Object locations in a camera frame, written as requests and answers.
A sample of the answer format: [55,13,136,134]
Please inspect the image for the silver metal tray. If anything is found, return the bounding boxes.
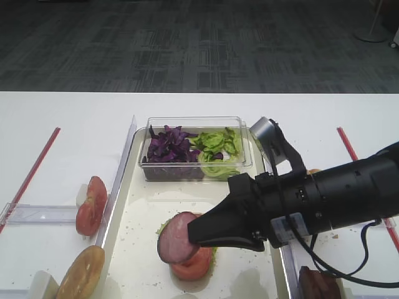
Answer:
[95,130,289,298]

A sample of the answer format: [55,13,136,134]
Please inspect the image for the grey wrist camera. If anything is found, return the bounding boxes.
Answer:
[249,116,292,165]

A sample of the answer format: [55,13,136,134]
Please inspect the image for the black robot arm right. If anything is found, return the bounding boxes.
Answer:
[188,144,398,252]

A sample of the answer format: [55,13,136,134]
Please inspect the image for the sliced meat stack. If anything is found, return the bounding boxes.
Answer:
[299,266,341,299]

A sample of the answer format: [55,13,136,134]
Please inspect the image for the lettuce leaf on tray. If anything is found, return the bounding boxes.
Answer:
[156,217,218,267]

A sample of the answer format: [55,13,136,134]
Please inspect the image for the left upper acrylic holder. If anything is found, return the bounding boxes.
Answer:
[1,203,78,225]

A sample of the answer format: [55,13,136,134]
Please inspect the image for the clear plastic salad container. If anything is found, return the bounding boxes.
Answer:
[138,116,252,181]

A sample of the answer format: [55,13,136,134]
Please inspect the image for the black camera cable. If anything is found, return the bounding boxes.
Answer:
[266,149,399,287]

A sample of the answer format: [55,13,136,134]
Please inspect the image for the right upper acrylic holder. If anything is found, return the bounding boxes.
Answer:
[358,217,395,230]

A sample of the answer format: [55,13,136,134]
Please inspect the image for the green lettuce in container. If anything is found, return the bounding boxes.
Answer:
[189,127,243,181]

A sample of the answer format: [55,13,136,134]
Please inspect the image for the left red tape strip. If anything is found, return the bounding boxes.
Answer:
[0,127,60,232]

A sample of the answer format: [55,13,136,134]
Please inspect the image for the purple cabbage leaves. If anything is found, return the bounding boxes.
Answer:
[142,125,204,181]

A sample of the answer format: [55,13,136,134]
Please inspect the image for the toasted bun half left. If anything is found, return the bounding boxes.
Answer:
[56,245,105,299]

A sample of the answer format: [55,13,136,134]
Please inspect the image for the tomato slice on tray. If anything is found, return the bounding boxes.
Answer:
[170,248,213,281]

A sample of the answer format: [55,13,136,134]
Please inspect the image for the acrylic holder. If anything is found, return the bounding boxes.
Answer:
[1,203,78,225]
[358,217,395,230]

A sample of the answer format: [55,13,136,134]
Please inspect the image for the right red tape strip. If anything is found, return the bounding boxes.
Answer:
[337,127,399,251]

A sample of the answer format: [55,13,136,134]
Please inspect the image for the red tape strip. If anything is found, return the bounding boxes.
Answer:
[337,127,399,251]
[0,127,60,232]

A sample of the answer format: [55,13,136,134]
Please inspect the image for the white block left of bun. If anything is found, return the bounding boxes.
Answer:
[27,270,59,299]

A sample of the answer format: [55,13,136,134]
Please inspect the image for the sesame bun rear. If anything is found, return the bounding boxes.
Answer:
[307,168,320,174]

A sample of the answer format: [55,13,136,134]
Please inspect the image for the stanchion base background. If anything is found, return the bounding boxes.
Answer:
[353,1,387,43]

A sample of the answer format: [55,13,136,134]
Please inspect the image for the round pink meat slice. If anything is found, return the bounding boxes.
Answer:
[157,212,200,264]

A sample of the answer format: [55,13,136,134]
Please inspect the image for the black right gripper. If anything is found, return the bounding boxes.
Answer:
[188,173,315,252]

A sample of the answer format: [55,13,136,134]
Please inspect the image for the left long acrylic divider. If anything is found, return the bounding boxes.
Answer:
[95,115,137,249]

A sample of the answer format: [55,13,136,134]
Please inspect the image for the upright tomato slices left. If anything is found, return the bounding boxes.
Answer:
[75,176,108,237]

